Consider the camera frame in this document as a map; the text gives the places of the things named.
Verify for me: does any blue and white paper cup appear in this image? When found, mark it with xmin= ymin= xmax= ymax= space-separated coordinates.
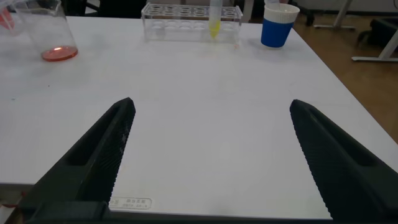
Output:
xmin=260 ymin=2 xmax=301 ymax=49

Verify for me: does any test tube with red pigment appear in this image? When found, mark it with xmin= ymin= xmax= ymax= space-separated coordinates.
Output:
xmin=0 ymin=0 xmax=16 ymax=31

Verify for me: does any clear acrylic test tube rack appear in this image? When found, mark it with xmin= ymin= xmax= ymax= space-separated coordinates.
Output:
xmin=141 ymin=2 xmax=243 ymax=44
xmin=0 ymin=0 xmax=30 ymax=37

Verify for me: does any test tube with yellow pigment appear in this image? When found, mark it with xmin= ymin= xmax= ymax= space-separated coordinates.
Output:
xmin=208 ymin=0 xmax=223 ymax=40

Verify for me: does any white height adjustable desk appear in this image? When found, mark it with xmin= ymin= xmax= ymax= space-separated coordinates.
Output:
xmin=313 ymin=0 xmax=398 ymax=63

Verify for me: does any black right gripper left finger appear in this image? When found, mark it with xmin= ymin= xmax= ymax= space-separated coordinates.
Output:
xmin=18 ymin=96 xmax=137 ymax=208

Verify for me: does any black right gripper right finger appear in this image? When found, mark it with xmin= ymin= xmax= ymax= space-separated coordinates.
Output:
xmin=289 ymin=99 xmax=398 ymax=224

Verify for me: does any clear glass beaker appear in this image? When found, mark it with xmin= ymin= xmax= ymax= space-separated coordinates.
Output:
xmin=13 ymin=0 xmax=79 ymax=62

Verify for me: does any black office chair with armrests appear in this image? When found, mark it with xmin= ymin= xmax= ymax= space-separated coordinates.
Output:
xmin=62 ymin=0 xmax=101 ymax=17

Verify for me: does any black padded chair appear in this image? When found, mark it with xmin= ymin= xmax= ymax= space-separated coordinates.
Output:
xmin=98 ymin=0 xmax=149 ymax=19

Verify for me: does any white table label sticker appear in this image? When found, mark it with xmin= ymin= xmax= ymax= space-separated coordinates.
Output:
xmin=108 ymin=196 xmax=153 ymax=210

